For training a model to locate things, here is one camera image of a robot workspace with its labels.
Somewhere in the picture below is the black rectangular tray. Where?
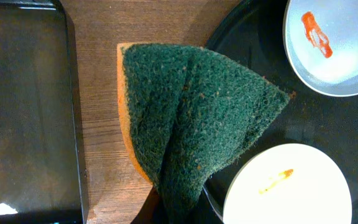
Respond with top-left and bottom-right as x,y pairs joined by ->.
0,1 -> 89,223

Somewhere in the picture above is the white plate with red sauce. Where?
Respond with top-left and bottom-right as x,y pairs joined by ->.
283,0 -> 358,97

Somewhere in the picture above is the white plate with yellow sauce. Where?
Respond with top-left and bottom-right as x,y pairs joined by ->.
223,143 -> 352,223

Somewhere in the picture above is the round black tray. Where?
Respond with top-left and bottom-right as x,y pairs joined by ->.
188,1 -> 358,223

